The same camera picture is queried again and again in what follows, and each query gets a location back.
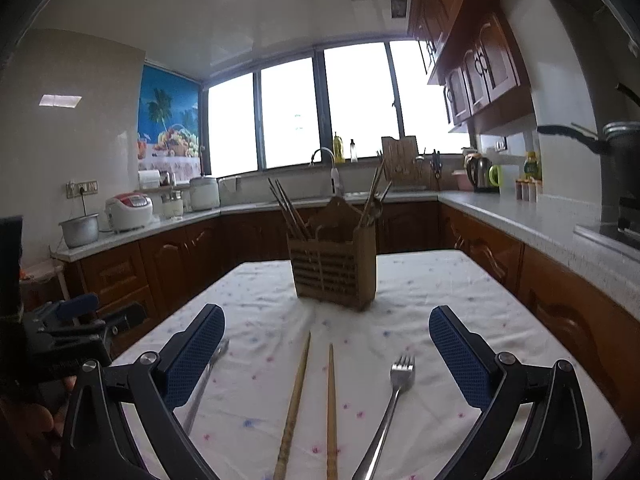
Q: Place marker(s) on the small white cooker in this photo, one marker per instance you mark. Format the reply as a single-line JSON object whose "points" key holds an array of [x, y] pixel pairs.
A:
{"points": [[172, 205]]}

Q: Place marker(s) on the white red rice cooker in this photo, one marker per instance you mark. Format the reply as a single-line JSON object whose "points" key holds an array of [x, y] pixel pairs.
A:
{"points": [[128, 211]]}

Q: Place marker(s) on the aluminium pot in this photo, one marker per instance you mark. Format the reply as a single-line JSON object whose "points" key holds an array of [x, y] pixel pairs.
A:
{"points": [[80, 231]]}

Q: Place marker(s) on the metal spoon on table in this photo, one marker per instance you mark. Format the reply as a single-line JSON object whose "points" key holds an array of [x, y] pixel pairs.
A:
{"points": [[199, 392]]}

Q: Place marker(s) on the wooden dish rack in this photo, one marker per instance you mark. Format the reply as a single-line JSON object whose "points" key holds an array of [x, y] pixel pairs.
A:
{"points": [[400, 164]]}

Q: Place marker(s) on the yellow dish soap bottle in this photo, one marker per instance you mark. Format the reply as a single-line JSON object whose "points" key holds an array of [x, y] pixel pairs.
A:
{"points": [[338, 149]]}

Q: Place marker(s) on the wooden utensil holder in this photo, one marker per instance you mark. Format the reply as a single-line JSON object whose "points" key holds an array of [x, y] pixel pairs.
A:
{"points": [[335, 261]]}

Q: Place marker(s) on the pink container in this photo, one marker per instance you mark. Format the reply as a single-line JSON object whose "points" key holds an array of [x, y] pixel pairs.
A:
{"points": [[462, 180]]}

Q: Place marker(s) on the fruit poster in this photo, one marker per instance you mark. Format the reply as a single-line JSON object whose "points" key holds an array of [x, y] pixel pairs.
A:
{"points": [[169, 124]]}

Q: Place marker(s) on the black pan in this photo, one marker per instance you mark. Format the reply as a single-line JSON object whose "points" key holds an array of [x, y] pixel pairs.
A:
{"points": [[619, 141]]}

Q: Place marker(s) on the white floral tablecloth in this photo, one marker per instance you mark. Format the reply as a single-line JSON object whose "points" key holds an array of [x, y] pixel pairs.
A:
{"points": [[272, 332]]}

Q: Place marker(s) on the metal spoon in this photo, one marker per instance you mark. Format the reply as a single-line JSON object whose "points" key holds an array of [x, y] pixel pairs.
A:
{"points": [[199, 392], [377, 206]]}

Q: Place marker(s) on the electric kettle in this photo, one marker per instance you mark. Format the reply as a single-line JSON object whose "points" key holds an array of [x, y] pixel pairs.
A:
{"points": [[477, 168]]}

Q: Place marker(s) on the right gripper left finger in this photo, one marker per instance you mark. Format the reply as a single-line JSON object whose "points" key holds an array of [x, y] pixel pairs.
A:
{"points": [[97, 440]]}

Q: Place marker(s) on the green cup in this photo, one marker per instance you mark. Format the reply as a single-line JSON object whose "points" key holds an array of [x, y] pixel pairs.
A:
{"points": [[494, 175]]}

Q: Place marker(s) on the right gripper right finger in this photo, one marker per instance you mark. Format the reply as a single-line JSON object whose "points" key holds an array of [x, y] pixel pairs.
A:
{"points": [[555, 442]]}

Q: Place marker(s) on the wooden chopstick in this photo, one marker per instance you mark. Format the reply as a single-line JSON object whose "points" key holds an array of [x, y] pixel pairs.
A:
{"points": [[279, 472], [331, 415], [289, 220], [295, 214]]}

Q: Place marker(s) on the metal fork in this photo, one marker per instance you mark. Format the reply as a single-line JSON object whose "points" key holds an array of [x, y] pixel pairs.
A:
{"points": [[402, 374]]}

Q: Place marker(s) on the yellow oil bottle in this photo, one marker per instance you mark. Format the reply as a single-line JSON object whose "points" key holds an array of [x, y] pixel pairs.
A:
{"points": [[531, 167]]}

